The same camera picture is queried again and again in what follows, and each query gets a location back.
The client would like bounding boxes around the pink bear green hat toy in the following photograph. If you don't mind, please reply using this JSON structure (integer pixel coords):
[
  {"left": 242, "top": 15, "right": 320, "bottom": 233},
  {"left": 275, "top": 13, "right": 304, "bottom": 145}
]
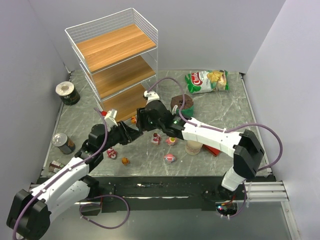
[{"left": 165, "top": 137, "right": 177, "bottom": 146}]

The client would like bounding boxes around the pink blue bear toy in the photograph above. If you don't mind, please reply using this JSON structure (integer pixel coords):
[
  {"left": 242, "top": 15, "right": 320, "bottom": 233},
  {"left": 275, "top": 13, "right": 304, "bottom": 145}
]
[{"left": 164, "top": 153, "right": 176, "bottom": 163}]

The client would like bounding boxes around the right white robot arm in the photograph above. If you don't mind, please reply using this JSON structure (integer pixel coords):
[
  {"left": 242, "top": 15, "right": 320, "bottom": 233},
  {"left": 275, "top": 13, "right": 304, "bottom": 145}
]
[{"left": 136, "top": 100, "right": 265, "bottom": 192}]

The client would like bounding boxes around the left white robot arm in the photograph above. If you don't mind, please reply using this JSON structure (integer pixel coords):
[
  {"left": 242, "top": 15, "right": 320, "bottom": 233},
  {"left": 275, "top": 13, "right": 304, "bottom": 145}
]
[{"left": 6, "top": 121, "right": 142, "bottom": 240}]

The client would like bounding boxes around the orange bear red shirt toy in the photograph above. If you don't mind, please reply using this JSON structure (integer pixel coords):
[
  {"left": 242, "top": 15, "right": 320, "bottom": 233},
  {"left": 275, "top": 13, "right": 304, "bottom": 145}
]
[{"left": 130, "top": 115, "right": 138, "bottom": 125}]

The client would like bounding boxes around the pink bear cake toy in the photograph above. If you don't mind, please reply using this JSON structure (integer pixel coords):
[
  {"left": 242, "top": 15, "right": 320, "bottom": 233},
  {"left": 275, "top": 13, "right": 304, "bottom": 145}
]
[{"left": 106, "top": 147, "right": 118, "bottom": 159}]

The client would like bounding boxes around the strawberry cake slice toy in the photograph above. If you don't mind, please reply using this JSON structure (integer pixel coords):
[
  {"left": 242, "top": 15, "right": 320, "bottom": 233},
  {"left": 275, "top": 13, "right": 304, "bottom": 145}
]
[{"left": 151, "top": 133, "right": 161, "bottom": 146}]

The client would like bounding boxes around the small orange bear toy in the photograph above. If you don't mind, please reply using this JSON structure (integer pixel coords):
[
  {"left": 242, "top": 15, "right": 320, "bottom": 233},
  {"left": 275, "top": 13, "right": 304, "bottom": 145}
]
[{"left": 121, "top": 157, "right": 130, "bottom": 166}]

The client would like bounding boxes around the green wrapped brown roll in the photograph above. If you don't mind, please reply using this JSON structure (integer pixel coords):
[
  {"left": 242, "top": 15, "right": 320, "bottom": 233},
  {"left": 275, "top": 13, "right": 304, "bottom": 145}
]
[{"left": 170, "top": 94, "right": 194, "bottom": 117}]

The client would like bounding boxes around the cream plastic cup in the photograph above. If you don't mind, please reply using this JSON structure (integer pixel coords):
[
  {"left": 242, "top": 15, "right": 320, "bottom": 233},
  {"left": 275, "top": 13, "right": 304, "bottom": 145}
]
[{"left": 185, "top": 140, "right": 203, "bottom": 156}]

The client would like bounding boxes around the silver top drink can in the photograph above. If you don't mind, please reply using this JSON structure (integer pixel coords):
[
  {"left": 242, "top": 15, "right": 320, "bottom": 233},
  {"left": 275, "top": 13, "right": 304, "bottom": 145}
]
[{"left": 51, "top": 132, "right": 76, "bottom": 155}]

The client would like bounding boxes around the green chips bag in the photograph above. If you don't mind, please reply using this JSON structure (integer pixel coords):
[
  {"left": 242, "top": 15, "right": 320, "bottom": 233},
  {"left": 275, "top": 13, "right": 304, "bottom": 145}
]
[{"left": 184, "top": 70, "right": 229, "bottom": 94}]

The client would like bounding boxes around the dark can white lid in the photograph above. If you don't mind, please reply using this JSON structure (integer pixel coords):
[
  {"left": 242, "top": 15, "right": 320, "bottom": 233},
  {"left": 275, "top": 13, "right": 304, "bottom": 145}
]
[{"left": 55, "top": 81, "right": 81, "bottom": 106}]

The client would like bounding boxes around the red flat box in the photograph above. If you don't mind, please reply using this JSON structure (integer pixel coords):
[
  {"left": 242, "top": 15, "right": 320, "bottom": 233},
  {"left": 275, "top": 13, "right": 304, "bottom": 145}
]
[{"left": 203, "top": 144, "right": 221, "bottom": 157}]

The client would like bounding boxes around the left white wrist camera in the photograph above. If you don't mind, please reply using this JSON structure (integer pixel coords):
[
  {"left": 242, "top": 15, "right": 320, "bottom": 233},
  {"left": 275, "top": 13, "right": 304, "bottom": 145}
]
[{"left": 101, "top": 109, "right": 118, "bottom": 128}]

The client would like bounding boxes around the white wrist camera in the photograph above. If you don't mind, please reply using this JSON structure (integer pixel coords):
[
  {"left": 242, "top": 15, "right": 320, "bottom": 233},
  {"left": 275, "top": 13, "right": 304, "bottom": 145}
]
[
  {"left": 101, "top": 109, "right": 118, "bottom": 128},
  {"left": 143, "top": 90, "right": 160, "bottom": 104}
]

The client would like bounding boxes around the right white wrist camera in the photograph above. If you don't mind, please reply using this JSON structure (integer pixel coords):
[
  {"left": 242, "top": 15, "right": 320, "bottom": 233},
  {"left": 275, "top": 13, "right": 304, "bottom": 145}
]
[{"left": 143, "top": 90, "right": 160, "bottom": 104}]

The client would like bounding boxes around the white wire wooden shelf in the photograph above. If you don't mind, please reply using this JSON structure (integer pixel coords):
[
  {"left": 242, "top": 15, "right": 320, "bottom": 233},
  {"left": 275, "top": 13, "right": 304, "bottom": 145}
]
[{"left": 65, "top": 8, "right": 158, "bottom": 121}]

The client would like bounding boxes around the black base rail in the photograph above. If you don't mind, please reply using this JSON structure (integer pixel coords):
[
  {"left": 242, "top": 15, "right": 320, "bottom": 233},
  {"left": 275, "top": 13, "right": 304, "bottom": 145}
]
[{"left": 37, "top": 176, "right": 276, "bottom": 213}]

